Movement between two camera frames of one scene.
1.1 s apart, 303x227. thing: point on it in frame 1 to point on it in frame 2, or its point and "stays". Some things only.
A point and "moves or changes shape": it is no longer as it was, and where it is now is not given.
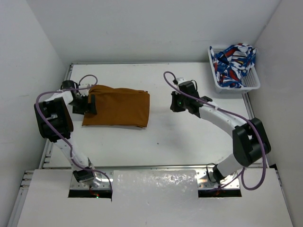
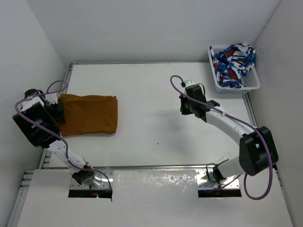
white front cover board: x=148 y=198 stays
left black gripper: x=88 y=108 to x=58 y=115
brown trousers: x=119 y=107 moves or changes shape
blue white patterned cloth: x=232 y=63 stays
